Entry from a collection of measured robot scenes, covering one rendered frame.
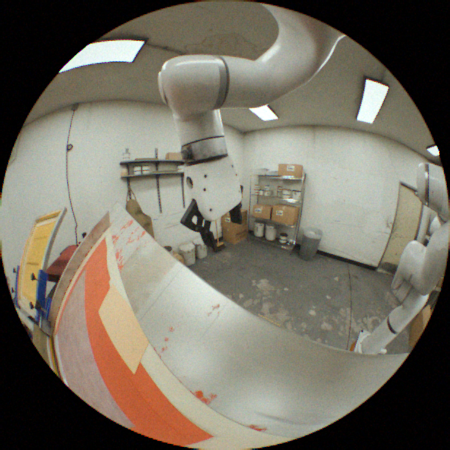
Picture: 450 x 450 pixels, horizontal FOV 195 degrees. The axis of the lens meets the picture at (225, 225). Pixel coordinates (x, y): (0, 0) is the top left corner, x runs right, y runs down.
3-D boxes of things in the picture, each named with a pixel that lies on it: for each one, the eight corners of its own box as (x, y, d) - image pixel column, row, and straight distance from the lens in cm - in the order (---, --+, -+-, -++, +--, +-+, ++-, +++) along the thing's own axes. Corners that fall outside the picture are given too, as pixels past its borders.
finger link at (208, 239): (195, 228, 21) (207, 257, 25) (209, 218, 23) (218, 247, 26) (185, 223, 24) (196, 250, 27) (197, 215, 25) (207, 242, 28)
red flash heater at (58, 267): (76, 251, 198) (72, 242, 195) (103, 249, 168) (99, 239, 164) (48, 283, 167) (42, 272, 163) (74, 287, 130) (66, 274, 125)
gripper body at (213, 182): (195, 155, 18) (215, 227, 21) (239, 145, 25) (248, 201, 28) (169, 163, 24) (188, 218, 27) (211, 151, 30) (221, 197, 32)
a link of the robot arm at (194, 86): (245, 49, 20) (155, 47, 17) (266, 124, 16) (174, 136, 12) (204, 93, 31) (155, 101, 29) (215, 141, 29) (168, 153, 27)
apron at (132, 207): (155, 245, 248) (146, 184, 225) (157, 245, 242) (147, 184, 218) (128, 254, 241) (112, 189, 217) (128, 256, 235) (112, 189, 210)
